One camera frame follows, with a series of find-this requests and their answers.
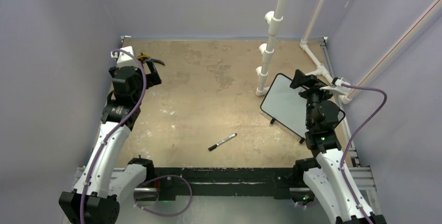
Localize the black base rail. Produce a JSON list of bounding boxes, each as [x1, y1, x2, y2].
[[147, 167, 309, 201]]

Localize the aluminium extrusion frame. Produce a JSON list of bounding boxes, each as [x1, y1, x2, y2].
[[318, 38, 383, 220]]

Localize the yellow black pliers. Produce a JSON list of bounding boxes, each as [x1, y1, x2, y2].
[[137, 53, 165, 66]]

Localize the black framed whiteboard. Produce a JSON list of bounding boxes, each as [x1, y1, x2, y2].
[[260, 73, 343, 141]]

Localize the white PVC pipe frame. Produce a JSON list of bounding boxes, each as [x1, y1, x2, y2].
[[254, 0, 442, 105]]

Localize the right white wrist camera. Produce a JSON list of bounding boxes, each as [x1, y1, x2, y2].
[[320, 77, 351, 96]]

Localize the white black marker pen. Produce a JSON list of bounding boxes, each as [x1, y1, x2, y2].
[[208, 133, 237, 152]]

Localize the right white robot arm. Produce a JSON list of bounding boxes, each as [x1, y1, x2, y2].
[[290, 69, 386, 223]]

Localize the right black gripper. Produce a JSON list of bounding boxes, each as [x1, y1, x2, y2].
[[290, 69, 339, 128]]

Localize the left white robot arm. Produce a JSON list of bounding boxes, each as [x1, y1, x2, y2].
[[58, 58, 162, 223]]

